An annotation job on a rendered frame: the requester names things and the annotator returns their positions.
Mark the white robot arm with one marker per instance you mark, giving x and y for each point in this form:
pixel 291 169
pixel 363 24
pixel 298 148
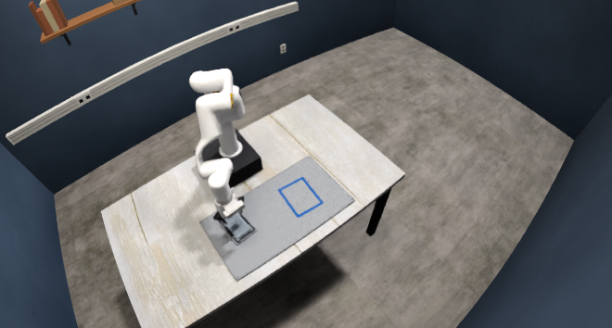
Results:
pixel 215 111

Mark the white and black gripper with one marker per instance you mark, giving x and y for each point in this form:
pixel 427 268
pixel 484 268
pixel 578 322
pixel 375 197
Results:
pixel 219 216

